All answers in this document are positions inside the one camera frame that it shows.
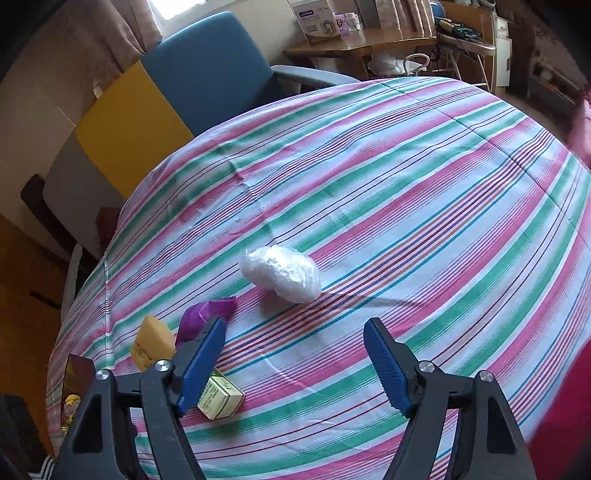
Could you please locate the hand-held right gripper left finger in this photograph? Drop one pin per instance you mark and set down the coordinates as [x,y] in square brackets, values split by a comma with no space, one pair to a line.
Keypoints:
[207,364]

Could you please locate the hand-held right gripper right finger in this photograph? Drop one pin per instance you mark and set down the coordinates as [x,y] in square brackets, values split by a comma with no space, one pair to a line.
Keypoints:
[385,364]

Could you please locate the white plastic bag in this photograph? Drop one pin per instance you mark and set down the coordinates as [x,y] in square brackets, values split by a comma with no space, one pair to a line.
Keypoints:
[281,274]

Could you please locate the gold metal tray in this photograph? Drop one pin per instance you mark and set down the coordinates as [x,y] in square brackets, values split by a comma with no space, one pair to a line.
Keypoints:
[78,374]

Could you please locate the green white small box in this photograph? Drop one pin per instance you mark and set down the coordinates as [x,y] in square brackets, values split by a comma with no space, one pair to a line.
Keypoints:
[221,397]

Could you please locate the purple wrapper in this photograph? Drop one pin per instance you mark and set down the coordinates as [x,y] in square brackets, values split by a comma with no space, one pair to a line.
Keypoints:
[203,314]

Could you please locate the dark red cushion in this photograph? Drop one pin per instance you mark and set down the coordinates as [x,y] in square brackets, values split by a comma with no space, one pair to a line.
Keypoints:
[110,226]

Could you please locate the striped tablecloth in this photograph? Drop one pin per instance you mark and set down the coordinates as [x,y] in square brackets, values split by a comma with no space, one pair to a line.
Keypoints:
[369,184]

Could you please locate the white bag under desk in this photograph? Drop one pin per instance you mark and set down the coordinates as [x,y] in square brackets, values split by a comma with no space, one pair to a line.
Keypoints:
[385,64]

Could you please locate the grey yellow blue sofa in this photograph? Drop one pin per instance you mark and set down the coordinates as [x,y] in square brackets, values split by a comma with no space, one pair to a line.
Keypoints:
[203,64]

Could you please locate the wooden desk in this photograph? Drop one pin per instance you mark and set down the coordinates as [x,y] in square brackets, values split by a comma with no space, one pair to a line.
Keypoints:
[351,46]

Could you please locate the wooden chair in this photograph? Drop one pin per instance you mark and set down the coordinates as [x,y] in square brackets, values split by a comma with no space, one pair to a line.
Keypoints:
[466,50]

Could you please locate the white appliance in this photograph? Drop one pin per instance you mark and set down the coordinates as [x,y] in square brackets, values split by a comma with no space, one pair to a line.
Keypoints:
[503,50]

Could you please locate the dark cabinet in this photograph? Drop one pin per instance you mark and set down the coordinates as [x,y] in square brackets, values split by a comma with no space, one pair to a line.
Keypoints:
[549,69]

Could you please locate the small purple white box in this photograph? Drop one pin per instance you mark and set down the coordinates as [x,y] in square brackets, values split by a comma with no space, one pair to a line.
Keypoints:
[346,24]

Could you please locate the beige striped curtain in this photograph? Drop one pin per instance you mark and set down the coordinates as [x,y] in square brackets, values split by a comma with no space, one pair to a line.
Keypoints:
[406,18]

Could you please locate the beige patterned curtain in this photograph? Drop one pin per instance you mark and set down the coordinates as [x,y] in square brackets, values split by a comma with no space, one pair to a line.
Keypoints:
[129,23]

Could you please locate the white printed box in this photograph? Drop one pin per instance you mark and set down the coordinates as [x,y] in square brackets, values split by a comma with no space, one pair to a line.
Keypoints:
[309,21]

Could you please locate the window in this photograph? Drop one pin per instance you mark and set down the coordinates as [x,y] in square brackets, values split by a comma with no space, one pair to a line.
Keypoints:
[180,8]

